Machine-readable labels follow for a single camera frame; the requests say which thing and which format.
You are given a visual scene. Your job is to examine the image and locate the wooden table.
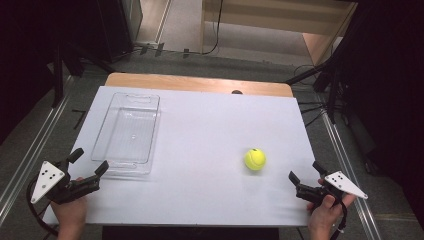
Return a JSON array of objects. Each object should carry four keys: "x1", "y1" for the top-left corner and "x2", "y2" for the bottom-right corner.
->
[{"x1": 104, "y1": 72, "x2": 294, "y2": 98}]

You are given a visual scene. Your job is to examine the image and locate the clear plastic tray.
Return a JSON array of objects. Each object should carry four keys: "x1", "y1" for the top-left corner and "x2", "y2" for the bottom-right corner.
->
[{"x1": 90, "y1": 92, "x2": 162, "y2": 176}]

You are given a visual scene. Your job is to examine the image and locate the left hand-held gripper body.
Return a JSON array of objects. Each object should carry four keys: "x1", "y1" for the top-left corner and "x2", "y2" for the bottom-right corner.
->
[{"x1": 30, "y1": 160, "x2": 101, "y2": 205}]

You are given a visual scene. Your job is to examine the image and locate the black floor cables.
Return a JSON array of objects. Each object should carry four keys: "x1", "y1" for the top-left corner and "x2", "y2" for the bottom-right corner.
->
[{"x1": 293, "y1": 63, "x2": 338, "y2": 128}]

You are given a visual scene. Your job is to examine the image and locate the black stand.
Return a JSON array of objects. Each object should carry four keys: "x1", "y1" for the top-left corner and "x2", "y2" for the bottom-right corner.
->
[
  {"x1": 46, "y1": 0, "x2": 134, "y2": 109},
  {"x1": 284, "y1": 0, "x2": 381, "y2": 124}
]

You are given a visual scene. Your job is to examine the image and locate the wooden shelf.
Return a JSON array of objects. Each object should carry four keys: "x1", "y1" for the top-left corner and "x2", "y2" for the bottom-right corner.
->
[{"x1": 199, "y1": 0, "x2": 358, "y2": 67}]

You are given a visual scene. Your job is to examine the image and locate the black hanging cable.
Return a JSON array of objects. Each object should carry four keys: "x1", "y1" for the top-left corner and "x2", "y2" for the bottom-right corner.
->
[{"x1": 199, "y1": 0, "x2": 224, "y2": 56}]

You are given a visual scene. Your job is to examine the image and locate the yellow tennis ball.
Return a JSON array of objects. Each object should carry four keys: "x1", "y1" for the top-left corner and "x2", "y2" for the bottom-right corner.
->
[{"x1": 243, "y1": 147, "x2": 267, "y2": 172}]

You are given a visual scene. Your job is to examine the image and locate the person's left hand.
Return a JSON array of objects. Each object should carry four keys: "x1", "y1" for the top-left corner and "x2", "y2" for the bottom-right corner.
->
[{"x1": 49, "y1": 176, "x2": 89, "y2": 232}]

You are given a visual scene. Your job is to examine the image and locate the white board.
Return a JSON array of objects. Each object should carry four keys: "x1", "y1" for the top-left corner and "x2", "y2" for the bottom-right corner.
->
[{"x1": 42, "y1": 85, "x2": 322, "y2": 228}]

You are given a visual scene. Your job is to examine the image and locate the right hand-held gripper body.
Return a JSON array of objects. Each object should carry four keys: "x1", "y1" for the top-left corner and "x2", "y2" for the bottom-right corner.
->
[{"x1": 295, "y1": 170, "x2": 369, "y2": 207}]

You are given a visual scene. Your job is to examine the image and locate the person's right hand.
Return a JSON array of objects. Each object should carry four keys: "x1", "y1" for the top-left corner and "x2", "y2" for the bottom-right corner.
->
[{"x1": 306, "y1": 178, "x2": 357, "y2": 236}]

